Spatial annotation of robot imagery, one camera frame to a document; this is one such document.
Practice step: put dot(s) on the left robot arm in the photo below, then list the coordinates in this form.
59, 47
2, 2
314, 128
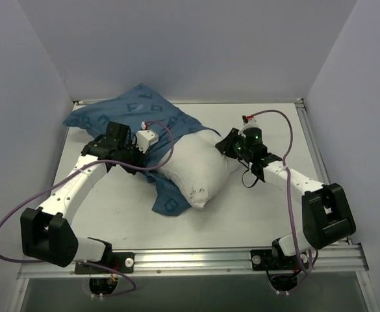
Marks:
46, 232

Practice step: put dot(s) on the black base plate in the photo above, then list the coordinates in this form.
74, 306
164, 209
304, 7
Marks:
264, 259
121, 261

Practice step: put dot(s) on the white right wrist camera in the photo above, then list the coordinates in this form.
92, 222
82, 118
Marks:
248, 122

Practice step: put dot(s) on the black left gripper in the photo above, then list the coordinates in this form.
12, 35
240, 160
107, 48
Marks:
137, 157

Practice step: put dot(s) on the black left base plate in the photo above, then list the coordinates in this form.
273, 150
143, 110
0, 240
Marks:
121, 261

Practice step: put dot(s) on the aluminium rail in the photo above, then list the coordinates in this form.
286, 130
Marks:
316, 149
297, 102
341, 257

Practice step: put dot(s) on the aluminium front rail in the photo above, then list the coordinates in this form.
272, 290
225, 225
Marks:
341, 257

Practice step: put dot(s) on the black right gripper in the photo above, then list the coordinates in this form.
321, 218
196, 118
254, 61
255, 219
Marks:
228, 143

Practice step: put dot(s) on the blue cartoon print pillowcase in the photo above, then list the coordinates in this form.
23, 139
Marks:
141, 104

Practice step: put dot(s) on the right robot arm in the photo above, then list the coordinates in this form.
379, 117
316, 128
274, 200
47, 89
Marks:
295, 185

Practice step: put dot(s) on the aluminium back rail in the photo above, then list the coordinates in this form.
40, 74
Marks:
297, 102

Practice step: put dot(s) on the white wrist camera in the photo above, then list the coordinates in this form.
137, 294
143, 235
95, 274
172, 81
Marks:
248, 122
145, 139

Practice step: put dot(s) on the white pillow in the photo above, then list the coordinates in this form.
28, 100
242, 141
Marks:
197, 168

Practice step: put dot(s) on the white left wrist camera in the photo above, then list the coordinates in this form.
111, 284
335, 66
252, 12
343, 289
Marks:
145, 139

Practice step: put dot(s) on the aluminium right side rail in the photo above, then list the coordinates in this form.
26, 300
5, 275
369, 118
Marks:
316, 149

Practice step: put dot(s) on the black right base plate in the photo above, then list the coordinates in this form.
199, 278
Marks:
264, 259

